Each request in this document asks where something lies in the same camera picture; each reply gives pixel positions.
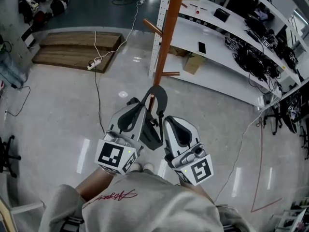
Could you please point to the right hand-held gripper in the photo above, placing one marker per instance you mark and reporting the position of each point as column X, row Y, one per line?
column 200, row 170

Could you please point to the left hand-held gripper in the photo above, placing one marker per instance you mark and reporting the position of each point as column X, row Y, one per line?
column 108, row 156

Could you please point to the brown wooden coat rack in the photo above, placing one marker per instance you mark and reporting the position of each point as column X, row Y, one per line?
column 166, row 40

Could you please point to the person's right forearm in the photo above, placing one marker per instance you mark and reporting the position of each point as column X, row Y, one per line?
column 198, row 191

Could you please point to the person's left forearm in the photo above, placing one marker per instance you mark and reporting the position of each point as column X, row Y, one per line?
column 94, row 185

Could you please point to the person's right white shoe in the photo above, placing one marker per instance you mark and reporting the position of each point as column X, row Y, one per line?
column 148, row 167

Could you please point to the person's white shoe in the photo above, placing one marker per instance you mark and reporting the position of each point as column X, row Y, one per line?
column 148, row 167
column 136, row 167

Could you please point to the person's left white shoe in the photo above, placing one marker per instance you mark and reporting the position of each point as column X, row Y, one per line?
column 136, row 167

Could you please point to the white shelving unit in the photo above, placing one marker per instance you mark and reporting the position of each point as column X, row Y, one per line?
column 217, row 81

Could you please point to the white power strip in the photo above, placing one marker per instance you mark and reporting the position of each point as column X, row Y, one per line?
column 94, row 63

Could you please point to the open cardboard box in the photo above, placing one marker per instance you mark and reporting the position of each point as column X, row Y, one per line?
column 193, row 64

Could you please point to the light grey sweatshirt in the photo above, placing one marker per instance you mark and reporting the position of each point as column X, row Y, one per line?
column 154, row 207

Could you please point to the flat cardboard piece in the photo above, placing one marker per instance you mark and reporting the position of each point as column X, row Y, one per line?
column 178, row 51

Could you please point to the flat black tablet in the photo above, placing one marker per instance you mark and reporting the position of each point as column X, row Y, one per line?
column 201, row 47

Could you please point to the brown wooden platform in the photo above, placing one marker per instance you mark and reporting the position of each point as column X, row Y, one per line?
column 72, row 49

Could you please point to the black office chair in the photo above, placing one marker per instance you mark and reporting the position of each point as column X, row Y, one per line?
column 275, row 120
column 7, row 156
column 305, row 141

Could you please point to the black cluttered table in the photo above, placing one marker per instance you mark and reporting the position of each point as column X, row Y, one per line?
column 289, row 110

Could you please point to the black box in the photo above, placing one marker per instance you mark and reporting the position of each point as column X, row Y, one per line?
column 221, row 15

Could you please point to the white equipment cart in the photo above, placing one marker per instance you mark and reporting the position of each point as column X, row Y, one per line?
column 289, row 219

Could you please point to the pile of dark bags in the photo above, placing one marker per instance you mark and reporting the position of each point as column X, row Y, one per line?
column 41, row 8

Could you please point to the white metal frame bar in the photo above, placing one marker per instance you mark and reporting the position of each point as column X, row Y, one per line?
column 26, row 207

